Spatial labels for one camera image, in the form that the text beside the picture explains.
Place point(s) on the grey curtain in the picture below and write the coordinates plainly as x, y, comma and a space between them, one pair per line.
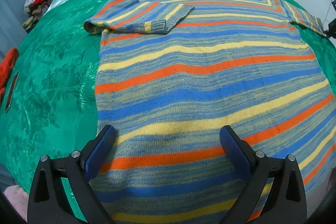
12, 17

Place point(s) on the green floral bedspread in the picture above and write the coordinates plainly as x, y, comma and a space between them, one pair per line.
53, 110

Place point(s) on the pile of clothes on nightstand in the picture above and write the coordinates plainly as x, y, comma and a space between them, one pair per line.
34, 9

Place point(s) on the orange red garment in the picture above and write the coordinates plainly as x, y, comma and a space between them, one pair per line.
6, 68

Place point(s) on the smartphone on bed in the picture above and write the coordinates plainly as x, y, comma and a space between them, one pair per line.
11, 92

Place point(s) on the striped knit sweater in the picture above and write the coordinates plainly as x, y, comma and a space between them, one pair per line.
172, 73

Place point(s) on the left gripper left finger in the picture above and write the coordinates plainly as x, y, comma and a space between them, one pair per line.
48, 202

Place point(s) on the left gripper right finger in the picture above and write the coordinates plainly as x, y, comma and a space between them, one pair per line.
286, 201

